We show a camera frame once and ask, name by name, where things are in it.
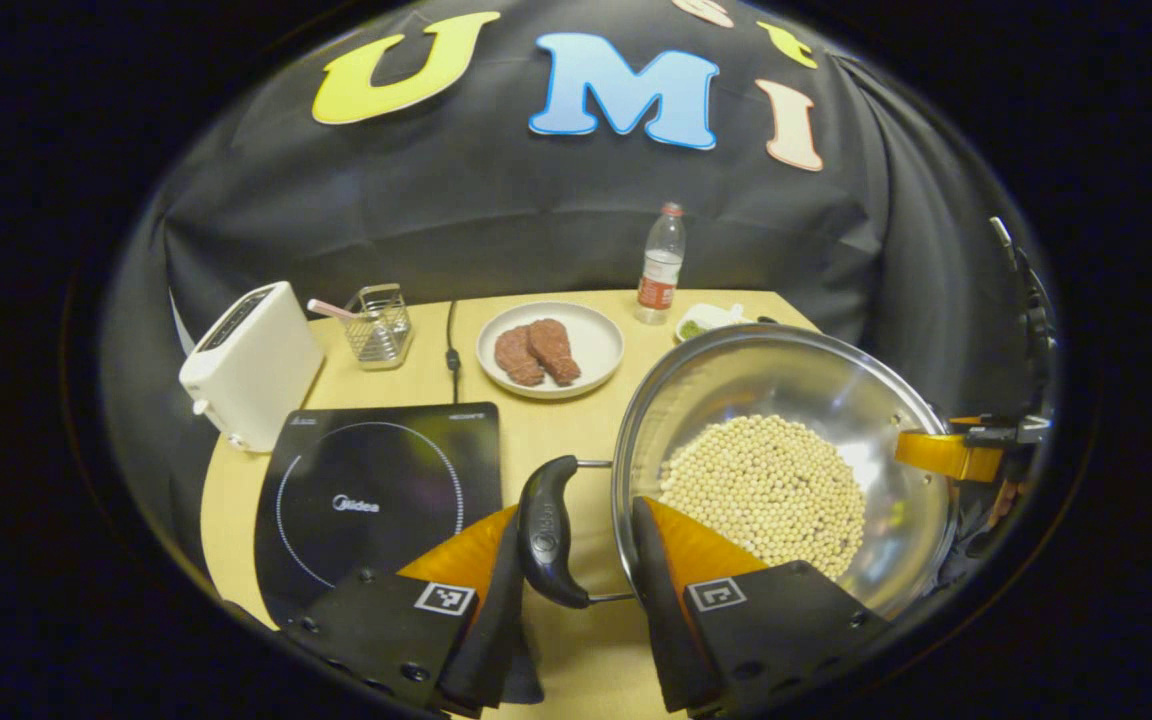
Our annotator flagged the pile of yellow soybeans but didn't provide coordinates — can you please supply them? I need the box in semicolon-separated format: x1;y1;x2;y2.
658;414;867;581

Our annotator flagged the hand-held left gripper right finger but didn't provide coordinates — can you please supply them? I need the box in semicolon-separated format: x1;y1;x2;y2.
631;497;889;719

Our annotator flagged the steel pot with black handles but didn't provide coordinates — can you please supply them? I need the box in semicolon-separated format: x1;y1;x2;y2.
518;322;959;621

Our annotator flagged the clear plastic water bottle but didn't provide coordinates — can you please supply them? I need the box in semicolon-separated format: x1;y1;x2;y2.
634;202;687;326

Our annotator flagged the white divided dish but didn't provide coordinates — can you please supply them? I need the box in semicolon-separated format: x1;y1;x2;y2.
674;303;782;344

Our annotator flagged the black induction cooktop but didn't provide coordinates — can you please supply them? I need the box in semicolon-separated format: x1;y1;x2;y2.
254;402;503;626

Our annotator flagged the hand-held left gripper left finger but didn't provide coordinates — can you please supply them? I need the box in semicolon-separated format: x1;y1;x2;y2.
281;505;547;717

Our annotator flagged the brown meat piece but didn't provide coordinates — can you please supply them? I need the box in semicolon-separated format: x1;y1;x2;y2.
528;318;582;386
494;325;545;388

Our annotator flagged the black power cable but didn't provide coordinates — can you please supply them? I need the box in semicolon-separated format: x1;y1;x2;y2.
445;300;463;404

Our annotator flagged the white toaster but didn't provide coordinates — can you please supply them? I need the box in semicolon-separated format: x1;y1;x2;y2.
179;281;325;453

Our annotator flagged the wire mesh utensil holder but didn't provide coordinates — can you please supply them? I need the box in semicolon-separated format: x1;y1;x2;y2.
343;284;413;371

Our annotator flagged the round white plate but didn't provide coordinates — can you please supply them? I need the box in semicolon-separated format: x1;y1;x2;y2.
476;302;625;401

